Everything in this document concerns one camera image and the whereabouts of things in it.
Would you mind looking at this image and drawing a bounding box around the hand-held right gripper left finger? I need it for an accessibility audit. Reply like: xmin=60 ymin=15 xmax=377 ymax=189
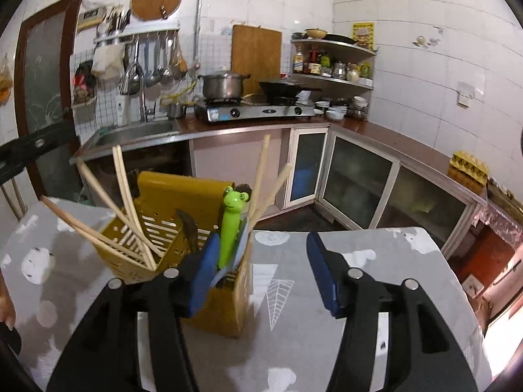
xmin=46 ymin=233 xmax=223 ymax=392

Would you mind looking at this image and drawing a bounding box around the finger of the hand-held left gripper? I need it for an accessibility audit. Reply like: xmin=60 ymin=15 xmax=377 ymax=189
xmin=0 ymin=120 xmax=76 ymax=185

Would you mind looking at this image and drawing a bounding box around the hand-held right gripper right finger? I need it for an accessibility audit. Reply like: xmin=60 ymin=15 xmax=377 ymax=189
xmin=306 ymin=231 xmax=479 ymax=392

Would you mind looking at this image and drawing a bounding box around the yellow utensil holder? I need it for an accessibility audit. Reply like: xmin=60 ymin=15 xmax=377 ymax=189
xmin=91 ymin=171 xmax=256 ymax=339

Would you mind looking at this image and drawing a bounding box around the black handled utensil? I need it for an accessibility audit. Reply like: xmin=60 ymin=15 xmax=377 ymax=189
xmin=176 ymin=209 xmax=201 ymax=254

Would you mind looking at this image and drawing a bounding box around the green frog handled utensil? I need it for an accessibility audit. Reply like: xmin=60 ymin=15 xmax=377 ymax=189
xmin=218 ymin=186 xmax=251 ymax=272

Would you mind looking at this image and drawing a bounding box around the row of hanging kitchen utensils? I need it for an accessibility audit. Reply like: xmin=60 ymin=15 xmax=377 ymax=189
xmin=118 ymin=33 xmax=189 ymax=94

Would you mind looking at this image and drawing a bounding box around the person's left hand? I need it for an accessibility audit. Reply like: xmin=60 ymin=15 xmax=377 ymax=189
xmin=0 ymin=271 xmax=17 ymax=331

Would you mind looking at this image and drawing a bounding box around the yellow hanging bag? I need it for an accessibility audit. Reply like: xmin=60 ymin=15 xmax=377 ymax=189
xmin=0 ymin=61 xmax=13 ymax=105

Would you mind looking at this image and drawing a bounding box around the grey printed tablecloth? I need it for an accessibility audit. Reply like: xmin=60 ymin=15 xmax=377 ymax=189
xmin=0 ymin=196 xmax=493 ymax=392

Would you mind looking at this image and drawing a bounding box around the brown framed glass door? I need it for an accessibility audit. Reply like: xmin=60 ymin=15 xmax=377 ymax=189
xmin=14 ymin=0 xmax=84 ymax=205

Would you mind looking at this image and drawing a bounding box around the glass door kitchen cabinet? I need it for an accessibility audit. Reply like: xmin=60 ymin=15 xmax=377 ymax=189
xmin=286 ymin=124 xmax=489 ymax=260

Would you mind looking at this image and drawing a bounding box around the steel kitchen sink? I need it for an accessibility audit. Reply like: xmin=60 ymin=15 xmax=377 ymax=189
xmin=69 ymin=119 xmax=182 ymax=166

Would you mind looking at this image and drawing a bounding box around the white hanging cloth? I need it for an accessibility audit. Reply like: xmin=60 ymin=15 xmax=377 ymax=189
xmin=91 ymin=45 xmax=125 ymax=80

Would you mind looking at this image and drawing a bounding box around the steel faucet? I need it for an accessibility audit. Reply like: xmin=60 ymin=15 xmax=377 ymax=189
xmin=123 ymin=63 xmax=150 ymax=122

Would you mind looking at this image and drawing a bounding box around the stack of white bowls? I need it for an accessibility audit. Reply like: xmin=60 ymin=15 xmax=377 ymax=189
xmin=314 ymin=100 xmax=350 ymax=121

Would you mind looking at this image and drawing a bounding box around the glass jar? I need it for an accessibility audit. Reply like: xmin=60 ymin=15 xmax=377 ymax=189
xmin=350 ymin=97 xmax=369 ymax=121

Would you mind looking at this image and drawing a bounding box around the steel gas stove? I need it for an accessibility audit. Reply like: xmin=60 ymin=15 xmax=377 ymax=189
xmin=194 ymin=96 xmax=317 ymax=123

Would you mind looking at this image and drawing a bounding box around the yellow egg carton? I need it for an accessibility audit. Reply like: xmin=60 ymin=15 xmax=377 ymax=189
xmin=448 ymin=150 xmax=490 ymax=184

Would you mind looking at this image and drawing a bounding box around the black wok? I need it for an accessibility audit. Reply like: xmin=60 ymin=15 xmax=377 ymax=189
xmin=257 ymin=79 xmax=323 ymax=98

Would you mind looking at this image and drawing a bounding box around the steel cooking pot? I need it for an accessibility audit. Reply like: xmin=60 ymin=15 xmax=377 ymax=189
xmin=197 ymin=70 xmax=251 ymax=101

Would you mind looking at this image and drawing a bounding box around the steel corner shelf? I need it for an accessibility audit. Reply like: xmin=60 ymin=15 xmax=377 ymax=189
xmin=290 ymin=37 xmax=377 ymax=90

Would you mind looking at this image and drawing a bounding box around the foil covered shelf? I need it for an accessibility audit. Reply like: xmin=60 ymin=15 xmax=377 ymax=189
xmin=474 ymin=177 xmax=523 ymax=237

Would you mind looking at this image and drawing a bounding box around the row of condiment bottles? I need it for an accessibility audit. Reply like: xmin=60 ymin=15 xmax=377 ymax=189
xmin=292 ymin=45 xmax=374 ymax=81

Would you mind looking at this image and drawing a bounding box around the wooden cutting board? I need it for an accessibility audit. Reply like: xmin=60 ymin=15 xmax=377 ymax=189
xmin=231 ymin=24 xmax=283 ymax=95

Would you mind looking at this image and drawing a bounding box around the wall power strip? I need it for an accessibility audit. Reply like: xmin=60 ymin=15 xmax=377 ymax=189
xmin=77 ymin=6 xmax=107 ymax=29

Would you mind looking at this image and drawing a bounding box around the steel wall utensil rack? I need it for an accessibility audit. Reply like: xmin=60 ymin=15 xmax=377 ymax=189
xmin=93 ymin=22 xmax=181 ymax=45

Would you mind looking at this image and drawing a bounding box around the grey wall pipe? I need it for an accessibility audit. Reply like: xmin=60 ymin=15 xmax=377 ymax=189
xmin=192 ymin=0 xmax=205 ymax=70

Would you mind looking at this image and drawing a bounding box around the white wall socket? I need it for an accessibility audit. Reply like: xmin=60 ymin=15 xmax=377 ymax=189
xmin=457 ymin=82 xmax=477 ymax=109

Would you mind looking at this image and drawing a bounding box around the yellow wall poster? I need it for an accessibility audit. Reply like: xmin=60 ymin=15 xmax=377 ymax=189
xmin=352 ymin=21 xmax=376 ymax=52

